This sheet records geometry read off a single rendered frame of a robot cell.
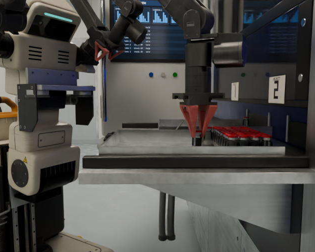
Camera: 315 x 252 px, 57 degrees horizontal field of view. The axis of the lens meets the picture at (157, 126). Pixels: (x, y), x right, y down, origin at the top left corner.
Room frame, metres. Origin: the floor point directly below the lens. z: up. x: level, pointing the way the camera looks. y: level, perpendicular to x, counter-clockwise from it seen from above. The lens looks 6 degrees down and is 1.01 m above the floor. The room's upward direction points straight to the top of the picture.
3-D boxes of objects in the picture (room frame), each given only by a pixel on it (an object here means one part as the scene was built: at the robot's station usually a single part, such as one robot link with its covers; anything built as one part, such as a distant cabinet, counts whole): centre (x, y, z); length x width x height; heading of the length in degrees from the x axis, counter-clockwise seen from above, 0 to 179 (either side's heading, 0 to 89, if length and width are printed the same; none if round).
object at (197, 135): (0.65, -0.09, 0.90); 0.02 x 0.02 x 0.04
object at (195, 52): (0.65, -0.09, 1.09); 0.07 x 0.06 x 0.07; 64
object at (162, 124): (0.99, -0.17, 0.90); 0.34 x 0.26 x 0.04; 90
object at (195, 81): (0.65, -0.09, 1.03); 0.10 x 0.07 x 0.07; 104
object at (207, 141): (0.73, -0.13, 0.91); 0.02 x 0.02 x 0.05
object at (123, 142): (0.65, -0.06, 0.90); 0.34 x 0.26 x 0.04; 90
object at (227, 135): (0.65, -0.15, 0.91); 0.18 x 0.02 x 0.05; 0
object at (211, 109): (0.65, -0.09, 0.96); 0.07 x 0.07 x 0.09; 14
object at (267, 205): (0.57, -0.10, 0.80); 0.34 x 0.03 x 0.13; 91
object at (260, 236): (1.51, -0.26, 0.73); 1.98 x 0.01 x 0.25; 1
